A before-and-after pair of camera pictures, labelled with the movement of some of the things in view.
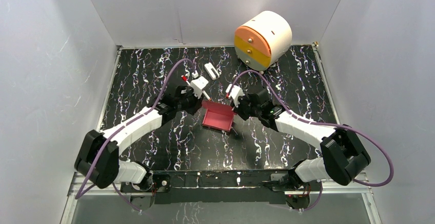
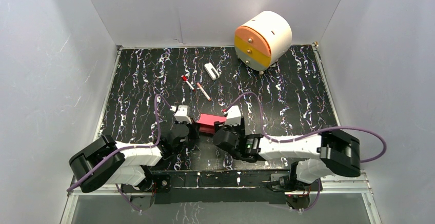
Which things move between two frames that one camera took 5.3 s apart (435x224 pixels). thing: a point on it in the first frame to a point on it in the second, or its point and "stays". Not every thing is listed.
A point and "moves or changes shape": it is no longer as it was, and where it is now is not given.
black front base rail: (224, 186) stays
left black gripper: (195, 101) to (193, 128)
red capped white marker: (184, 78) stays
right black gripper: (238, 109) to (240, 128)
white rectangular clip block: (212, 72) stays
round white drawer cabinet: (262, 41) stays
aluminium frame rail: (76, 190) stays
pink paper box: (217, 116) moves or changes shape
